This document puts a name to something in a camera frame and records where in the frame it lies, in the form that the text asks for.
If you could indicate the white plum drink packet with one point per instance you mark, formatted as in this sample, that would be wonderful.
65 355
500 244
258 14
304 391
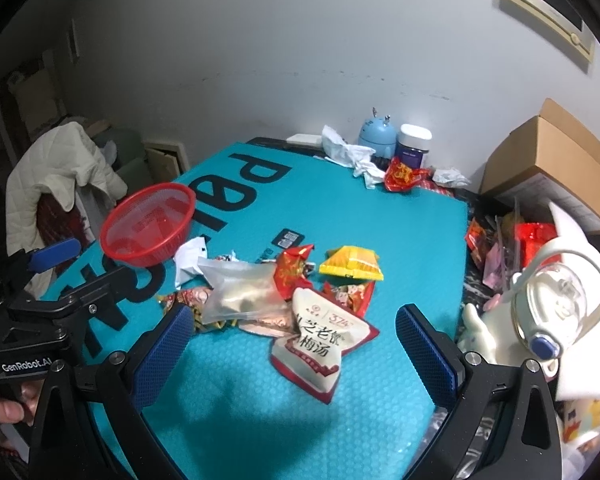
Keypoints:
312 358

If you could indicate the leaning cardboard sheet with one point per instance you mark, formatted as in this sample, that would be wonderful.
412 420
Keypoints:
163 167

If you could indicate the person's left hand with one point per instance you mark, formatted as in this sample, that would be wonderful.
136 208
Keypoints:
22 409

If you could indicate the crumpled white plastic bag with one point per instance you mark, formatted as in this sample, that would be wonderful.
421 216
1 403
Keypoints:
356 157

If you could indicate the white wrapper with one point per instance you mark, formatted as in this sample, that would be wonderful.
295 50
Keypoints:
187 259

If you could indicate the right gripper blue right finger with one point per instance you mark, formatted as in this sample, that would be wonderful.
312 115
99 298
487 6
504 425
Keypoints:
435 357

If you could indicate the white quilted jacket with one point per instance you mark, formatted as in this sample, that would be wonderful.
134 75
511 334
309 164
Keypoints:
57 163

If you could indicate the brown cardboard box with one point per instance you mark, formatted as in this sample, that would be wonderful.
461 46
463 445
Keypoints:
551 156

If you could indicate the red plastic mesh basket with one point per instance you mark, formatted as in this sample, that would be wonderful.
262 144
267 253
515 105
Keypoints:
149 226

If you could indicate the white flat box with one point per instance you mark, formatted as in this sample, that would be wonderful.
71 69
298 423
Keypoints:
307 140

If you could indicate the red packet side pile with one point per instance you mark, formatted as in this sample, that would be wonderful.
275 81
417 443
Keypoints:
530 237

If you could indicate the white lidded purple jar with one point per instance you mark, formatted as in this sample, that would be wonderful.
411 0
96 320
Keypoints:
412 145

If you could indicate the red candy bag far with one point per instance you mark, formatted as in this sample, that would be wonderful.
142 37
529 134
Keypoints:
401 178

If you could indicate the blue deer humidifier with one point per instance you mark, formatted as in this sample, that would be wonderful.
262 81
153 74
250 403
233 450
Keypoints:
380 134

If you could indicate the red gold snack packet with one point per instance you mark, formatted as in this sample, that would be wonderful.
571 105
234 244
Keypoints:
289 272

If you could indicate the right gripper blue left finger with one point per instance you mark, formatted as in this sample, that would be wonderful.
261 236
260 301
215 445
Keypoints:
155 354

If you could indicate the clear zip bag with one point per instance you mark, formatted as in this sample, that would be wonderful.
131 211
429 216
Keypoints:
240 291

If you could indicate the yellow snack packet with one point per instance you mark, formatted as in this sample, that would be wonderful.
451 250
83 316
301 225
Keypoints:
352 262

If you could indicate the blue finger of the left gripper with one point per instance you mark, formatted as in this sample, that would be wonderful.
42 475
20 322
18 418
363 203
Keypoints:
47 258

